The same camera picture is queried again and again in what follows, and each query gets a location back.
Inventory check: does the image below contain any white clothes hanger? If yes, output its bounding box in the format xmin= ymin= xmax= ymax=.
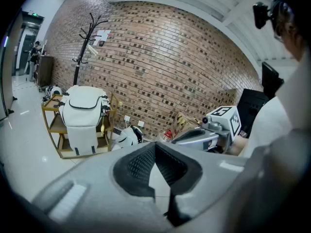
xmin=86 ymin=44 xmax=99 ymax=57

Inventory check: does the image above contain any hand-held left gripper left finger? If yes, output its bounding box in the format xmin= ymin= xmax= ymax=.
xmin=31 ymin=141 xmax=171 ymax=233

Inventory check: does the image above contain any cardboard box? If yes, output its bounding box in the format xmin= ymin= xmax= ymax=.
xmin=169 ymin=111 xmax=199 ymax=140

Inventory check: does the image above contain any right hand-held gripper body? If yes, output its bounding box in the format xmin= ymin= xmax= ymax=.
xmin=201 ymin=105 xmax=242 ymax=155

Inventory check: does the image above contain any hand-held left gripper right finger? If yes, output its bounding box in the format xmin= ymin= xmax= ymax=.
xmin=155 ymin=141 xmax=252 ymax=228

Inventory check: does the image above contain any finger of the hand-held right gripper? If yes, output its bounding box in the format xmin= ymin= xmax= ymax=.
xmin=171 ymin=127 xmax=220 ymax=152

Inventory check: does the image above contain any white and red wall poster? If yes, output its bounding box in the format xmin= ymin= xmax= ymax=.
xmin=93 ymin=29 xmax=113 ymax=46

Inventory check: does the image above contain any person's face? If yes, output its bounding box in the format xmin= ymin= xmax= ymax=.
xmin=274 ymin=20 xmax=306 ymax=62

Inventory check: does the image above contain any black head-mounted camera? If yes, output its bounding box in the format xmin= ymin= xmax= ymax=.
xmin=252 ymin=1 xmax=276 ymax=30

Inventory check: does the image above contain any person in white shirt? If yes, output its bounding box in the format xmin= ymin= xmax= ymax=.
xmin=239 ymin=46 xmax=311 ymax=233

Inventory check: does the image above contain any white round appliance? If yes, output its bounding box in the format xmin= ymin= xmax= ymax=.
xmin=46 ymin=85 xmax=65 ymax=97

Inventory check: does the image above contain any dark wooden cabinet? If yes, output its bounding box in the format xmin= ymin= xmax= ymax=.
xmin=36 ymin=54 xmax=54 ymax=87

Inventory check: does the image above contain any folding partition panel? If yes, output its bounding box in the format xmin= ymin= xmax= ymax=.
xmin=0 ymin=11 xmax=24 ymax=121

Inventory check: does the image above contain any white fabric bag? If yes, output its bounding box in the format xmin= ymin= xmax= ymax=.
xmin=59 ymin=84 xmax=112 ymax=156

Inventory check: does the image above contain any black coat rack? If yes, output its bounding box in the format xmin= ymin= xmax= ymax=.
xmin=71 ymin=12 xmax=109 ymax=88

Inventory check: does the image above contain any black monitor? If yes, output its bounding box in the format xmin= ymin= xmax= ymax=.
xmin=261 ymin=61 xmax=284 ymax=100

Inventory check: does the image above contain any red-lidded jar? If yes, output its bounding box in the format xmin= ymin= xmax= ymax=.
xmin=162 ymin=128 xmax=173 ymax=143

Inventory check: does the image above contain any black case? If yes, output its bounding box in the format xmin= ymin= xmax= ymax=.
xmin=236 ymin=88 xmax=269 ymax=138

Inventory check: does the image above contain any white helmet-shaped device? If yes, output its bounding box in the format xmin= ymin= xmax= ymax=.
xmin=118 ymin=124 xmax=144 ymax=148

